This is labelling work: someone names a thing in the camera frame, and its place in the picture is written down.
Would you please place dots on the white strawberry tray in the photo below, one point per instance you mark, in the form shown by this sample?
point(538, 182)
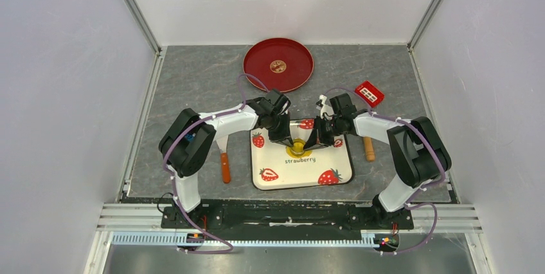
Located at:
point(274, 169)

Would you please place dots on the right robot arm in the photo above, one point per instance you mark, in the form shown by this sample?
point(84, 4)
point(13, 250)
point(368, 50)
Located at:
point(419, 155)

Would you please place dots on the round metal cookie cutter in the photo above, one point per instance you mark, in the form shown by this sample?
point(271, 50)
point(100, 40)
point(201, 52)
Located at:
point(298, 148)

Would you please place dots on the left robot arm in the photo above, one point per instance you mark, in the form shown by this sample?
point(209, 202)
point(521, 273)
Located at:
point(186, 144)

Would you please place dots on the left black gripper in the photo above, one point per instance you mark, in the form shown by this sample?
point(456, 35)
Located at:
point(284, 137)

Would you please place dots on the metal spatula orange handle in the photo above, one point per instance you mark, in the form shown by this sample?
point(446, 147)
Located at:
point(224, 160)

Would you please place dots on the round red tray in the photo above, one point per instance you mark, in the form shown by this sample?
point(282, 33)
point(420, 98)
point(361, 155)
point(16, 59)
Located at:
point(279, 63)

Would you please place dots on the yellow dough lump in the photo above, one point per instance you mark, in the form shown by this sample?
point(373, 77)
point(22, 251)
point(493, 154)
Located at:
point(307, 152)

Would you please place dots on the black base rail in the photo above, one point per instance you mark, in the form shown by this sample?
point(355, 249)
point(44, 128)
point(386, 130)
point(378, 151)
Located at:
point(267, 220)

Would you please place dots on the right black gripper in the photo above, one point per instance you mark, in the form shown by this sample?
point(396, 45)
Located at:
point(317, 139)

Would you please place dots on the wooden roller with handle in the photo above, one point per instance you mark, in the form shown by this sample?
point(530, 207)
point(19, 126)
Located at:
point(369, 149)

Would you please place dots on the red toy block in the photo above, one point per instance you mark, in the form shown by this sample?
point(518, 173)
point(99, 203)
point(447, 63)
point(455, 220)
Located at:
point(369, 93)

